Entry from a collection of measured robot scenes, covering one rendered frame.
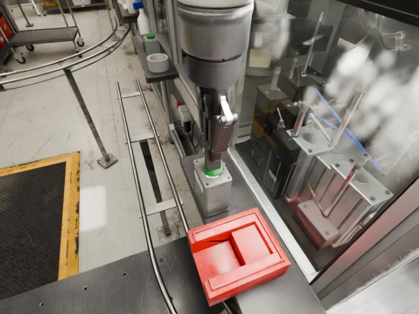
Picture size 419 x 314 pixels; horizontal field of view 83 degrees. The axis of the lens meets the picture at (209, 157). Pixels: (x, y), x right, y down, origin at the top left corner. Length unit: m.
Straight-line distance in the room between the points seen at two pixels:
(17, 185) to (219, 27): 2.08
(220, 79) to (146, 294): 0.61
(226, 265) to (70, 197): 1.57
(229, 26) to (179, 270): 0.64
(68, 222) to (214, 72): 1.62
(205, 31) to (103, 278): 0.70
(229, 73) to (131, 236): 1.41
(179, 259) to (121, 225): 0.96
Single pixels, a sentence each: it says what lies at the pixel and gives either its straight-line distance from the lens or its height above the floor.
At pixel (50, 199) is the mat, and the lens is 2.01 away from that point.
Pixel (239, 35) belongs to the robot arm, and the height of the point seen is 1.30.
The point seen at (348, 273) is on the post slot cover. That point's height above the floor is 1.04.
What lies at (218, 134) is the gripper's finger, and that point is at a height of 1.16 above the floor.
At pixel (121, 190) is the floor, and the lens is 1.84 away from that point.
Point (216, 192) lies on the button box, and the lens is 0.49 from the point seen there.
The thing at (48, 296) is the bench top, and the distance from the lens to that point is 0.85.
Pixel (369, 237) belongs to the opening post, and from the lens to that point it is 0.35.
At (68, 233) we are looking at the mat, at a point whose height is 0.01.
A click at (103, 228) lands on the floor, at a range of 1.71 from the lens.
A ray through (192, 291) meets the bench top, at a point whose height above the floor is 0.68.
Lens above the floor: 1.39
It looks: 46 degrees down
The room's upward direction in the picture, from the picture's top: straight up
